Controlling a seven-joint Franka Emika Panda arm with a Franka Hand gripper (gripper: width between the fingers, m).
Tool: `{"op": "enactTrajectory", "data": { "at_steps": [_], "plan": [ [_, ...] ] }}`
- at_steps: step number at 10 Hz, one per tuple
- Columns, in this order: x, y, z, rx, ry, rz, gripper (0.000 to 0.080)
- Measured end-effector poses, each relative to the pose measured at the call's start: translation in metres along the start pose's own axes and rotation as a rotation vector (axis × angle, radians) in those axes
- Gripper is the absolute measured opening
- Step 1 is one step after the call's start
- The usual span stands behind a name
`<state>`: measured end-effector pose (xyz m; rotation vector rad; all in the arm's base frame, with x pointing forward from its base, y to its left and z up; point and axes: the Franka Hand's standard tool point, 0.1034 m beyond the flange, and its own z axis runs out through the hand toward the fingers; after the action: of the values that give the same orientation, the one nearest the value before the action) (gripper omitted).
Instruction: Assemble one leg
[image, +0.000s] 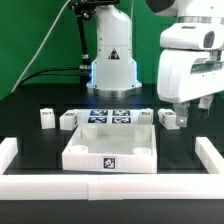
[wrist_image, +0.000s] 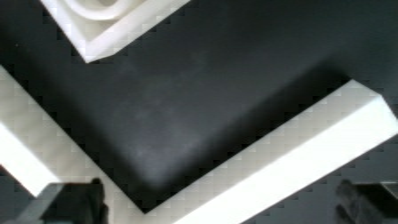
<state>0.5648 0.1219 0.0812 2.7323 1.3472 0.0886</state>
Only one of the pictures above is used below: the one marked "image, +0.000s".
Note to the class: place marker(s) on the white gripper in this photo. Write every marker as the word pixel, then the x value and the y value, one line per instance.
pixel 187 75

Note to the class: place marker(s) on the white square tabletop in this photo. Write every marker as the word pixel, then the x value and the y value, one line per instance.
pixel 122 148

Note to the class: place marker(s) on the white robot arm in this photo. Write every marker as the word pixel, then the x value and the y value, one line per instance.
pixel 199 26

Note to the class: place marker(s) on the white sheet with tags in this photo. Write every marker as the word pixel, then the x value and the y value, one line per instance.
pixel 105 116

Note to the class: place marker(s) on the white U-shaped fence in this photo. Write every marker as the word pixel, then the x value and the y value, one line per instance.
pixel 103 187

